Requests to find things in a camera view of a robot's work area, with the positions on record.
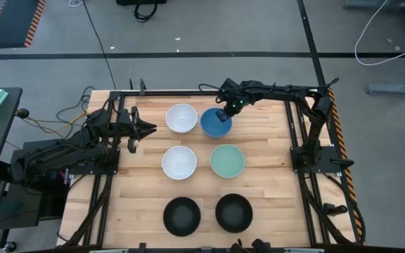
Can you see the black equipment box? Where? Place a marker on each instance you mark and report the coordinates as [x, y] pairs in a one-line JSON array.
[[48, 202]]

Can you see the mint green bowl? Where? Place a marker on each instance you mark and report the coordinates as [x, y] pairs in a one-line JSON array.
[[227, 161]]

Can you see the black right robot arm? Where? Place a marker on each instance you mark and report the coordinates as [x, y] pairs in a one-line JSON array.
[[287, 92]]

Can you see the black metal table frame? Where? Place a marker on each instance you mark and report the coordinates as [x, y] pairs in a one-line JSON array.
[[171, 93]]

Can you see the grey furniture leg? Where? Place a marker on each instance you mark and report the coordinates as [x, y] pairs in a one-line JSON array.
[[399, 88]]

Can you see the black bowl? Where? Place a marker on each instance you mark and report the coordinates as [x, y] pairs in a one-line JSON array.
[[181, 216], [233, 213]]

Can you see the silver bracket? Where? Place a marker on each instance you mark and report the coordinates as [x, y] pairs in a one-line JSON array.
[[109, 251], [304, 251]]

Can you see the black floor mat striped edge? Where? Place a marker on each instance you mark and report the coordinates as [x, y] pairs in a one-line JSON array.
[[12, 21]]

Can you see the black round knob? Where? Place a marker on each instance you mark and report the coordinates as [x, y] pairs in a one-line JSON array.
[[22, 113]]

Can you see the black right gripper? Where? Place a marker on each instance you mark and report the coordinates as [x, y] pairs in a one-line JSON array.
[[236, 103]]

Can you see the black desk caster wheel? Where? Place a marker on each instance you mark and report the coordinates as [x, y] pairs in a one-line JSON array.
[[10, 246]]

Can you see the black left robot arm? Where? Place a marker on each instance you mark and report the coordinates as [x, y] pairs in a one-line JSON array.
[[65, 151]]

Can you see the black blurry object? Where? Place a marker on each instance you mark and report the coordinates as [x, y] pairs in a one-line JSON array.
[[258, 246]]

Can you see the grey furniture base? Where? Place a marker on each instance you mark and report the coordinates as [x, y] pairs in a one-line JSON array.
[[371, 5]]

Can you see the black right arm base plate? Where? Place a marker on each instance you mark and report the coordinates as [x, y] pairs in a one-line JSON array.
[[330, 154]]

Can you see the white bowl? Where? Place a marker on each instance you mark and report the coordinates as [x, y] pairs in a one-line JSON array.
[[179, 162], [181, 117]]

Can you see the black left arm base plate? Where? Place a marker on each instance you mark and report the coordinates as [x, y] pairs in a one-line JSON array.
[[93, 170]]

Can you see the blue bowl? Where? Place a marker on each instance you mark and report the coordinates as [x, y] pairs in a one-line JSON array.
[[211, 127]]

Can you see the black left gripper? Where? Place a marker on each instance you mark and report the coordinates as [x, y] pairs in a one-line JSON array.
[[132, 130]]

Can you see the black table clamp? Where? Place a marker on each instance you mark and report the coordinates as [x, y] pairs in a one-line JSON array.
[[142, 247], [142, 87]]

